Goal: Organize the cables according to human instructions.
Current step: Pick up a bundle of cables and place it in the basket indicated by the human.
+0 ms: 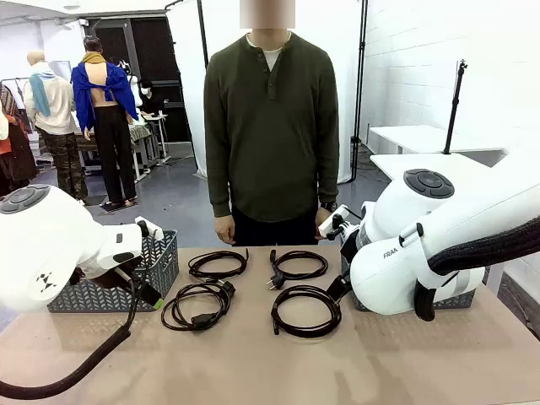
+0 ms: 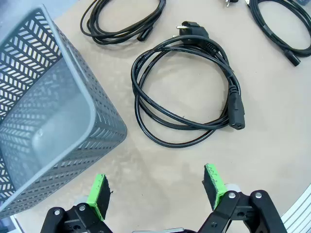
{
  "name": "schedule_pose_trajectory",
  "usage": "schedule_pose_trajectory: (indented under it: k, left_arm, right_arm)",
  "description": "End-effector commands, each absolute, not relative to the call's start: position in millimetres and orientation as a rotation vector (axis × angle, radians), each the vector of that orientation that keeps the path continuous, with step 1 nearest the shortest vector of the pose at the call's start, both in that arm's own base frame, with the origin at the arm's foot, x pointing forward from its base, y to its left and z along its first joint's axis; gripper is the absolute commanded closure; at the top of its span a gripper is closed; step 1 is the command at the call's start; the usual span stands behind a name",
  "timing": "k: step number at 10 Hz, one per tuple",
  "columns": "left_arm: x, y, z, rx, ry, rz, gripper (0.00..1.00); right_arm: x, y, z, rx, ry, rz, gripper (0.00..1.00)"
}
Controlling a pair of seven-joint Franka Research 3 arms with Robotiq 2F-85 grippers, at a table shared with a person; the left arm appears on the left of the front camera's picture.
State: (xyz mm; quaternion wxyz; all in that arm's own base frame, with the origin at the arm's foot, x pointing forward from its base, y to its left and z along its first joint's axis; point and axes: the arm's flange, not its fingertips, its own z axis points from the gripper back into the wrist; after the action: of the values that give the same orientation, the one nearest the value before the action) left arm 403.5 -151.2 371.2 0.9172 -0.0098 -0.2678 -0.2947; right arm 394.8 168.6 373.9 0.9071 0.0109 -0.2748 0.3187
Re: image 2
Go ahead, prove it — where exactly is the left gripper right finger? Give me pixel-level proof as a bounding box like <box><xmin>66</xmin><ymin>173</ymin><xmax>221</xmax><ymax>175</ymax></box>
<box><xmin>198</xmin><ymin>164</ymin><xmax>289</xmax><ymax>233</ymax></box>

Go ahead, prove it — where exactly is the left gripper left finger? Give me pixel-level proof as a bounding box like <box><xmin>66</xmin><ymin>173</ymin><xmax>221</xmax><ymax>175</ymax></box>
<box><xmin>40</xmin><ymin>173</ymin><xmax>115</xmax><ymax>233</ymax></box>

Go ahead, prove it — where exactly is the aluminium table edge rail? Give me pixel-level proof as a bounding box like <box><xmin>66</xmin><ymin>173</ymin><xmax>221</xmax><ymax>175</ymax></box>
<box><xmin>281</xmin><ymin>183</ymin><xmax>311</xmax><ymax>233</ymax></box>

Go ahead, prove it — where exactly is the black power cable with band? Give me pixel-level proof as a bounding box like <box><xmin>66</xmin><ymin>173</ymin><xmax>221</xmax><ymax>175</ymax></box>
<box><xmin>246</xmin><ymin>0</ymin><xmax>311</xmax><ymax>67</ymax></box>

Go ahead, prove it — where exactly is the thin black braided USB cable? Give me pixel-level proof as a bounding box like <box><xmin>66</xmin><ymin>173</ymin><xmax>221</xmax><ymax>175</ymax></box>
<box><xmin>80</xmin><ymin>0</ymin><xmax>167</xmax><ymax>45</ymax></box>

